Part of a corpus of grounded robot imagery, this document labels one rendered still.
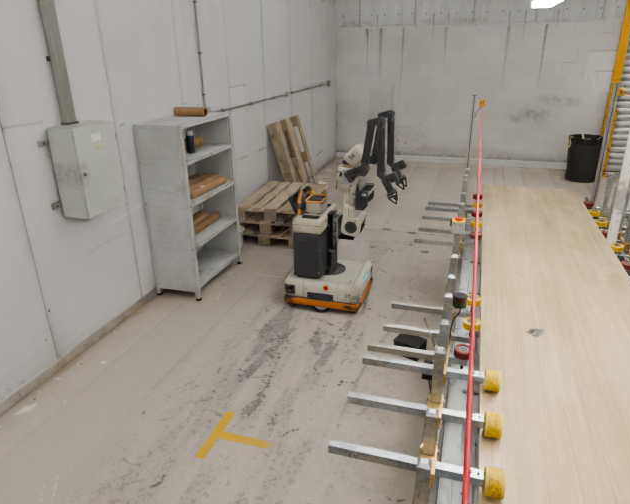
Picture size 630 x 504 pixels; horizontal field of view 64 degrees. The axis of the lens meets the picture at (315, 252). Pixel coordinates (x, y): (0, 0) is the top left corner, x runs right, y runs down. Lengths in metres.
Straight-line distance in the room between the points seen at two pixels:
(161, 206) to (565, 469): 3.61
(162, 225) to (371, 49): 6.53
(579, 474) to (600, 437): 0.21
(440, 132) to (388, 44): 1.87
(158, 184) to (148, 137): 0.39
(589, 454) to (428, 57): 8.65
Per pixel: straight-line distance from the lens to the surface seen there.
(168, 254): 4.65
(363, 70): 10.16
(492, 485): 1.65
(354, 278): 4.32
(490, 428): 1.83
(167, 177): 4.40
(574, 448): 1.94
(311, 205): 4.22
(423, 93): 10.00
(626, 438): 2.05
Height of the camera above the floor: 2.11
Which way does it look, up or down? 22 degrees down
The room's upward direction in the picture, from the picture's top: 1 degrees counter-clockwise
